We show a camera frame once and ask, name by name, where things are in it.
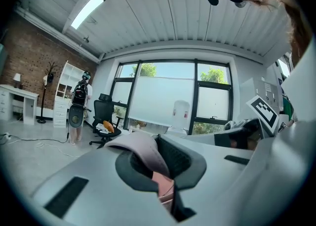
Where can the white crumpled item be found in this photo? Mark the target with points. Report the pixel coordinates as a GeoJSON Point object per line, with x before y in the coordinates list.
{"type": "Point", "coordinates": [100, 128]}

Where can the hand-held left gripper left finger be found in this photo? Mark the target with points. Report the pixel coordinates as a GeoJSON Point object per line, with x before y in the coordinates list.
{"type": "Point", "coordinates": [98, 195]}

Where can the green hanging garment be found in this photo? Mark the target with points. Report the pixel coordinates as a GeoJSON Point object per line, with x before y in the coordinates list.
{"type": "Point", "coordinates": [287, 109]}

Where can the orange plush item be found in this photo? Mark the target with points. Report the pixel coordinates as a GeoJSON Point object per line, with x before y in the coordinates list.
{"type": "Point", "coordinates": [108, 126]}

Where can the white power strip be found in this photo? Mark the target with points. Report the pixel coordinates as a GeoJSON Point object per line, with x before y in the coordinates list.
{"type": "Point", "coordinates": [5, 136]}

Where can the black framed window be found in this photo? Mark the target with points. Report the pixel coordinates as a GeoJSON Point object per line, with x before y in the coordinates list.
{"type": "Point", "coordinates": [213, 101]}

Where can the bag on coat rack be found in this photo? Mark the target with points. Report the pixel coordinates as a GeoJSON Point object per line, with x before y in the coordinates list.
{"type": "Point", "coordinates": [49, 77]}

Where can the white shelf cabinet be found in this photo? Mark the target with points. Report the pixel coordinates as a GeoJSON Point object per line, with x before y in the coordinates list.
{"type": "Point", "coordinates": [64, 72]}

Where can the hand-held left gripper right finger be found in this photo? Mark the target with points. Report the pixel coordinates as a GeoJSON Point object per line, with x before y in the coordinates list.
{"type": "Point", "coordinates": [217, 170]}

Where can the small table lamp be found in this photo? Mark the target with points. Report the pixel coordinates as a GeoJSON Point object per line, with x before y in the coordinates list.
{"type": "Point", "coordinates": [16, 78]}

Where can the white roller blind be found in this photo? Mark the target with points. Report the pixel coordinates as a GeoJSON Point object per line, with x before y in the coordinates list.
{"type": "Point", "coordinates": [160, 99]}

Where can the white locker cabinet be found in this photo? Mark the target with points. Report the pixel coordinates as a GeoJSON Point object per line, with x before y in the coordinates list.
{"type": "Point", "coordinates": [256, 91]}

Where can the white desk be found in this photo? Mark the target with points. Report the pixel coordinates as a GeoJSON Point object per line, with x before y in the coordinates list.
{"type": "Point", "coordinates": [14, 91]}

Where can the white water dispenser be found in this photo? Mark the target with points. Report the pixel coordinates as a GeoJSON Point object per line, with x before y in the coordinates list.
{"type": "Point", "coordinates": [181, 114]}

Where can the black office chair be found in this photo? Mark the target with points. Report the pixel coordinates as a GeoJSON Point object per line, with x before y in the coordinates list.
{"type": "Point", "coordinates": [103, 107]}

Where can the black coat rack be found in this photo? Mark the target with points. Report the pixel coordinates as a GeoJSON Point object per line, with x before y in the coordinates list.
{"type": "Point", "coordinates": [44, 101]}

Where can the pink backpack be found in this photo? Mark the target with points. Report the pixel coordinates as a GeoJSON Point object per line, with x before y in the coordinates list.
{"type": "Point", "coordinates": [148, 153]}

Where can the long ceiling light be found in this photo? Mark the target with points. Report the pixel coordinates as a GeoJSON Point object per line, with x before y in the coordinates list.
{"type": "Point", "coordinates": [87, 10]}

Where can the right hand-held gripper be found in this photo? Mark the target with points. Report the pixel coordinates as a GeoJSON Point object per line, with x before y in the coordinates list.
{"type": "Point", "coordinates": [263, 110]}

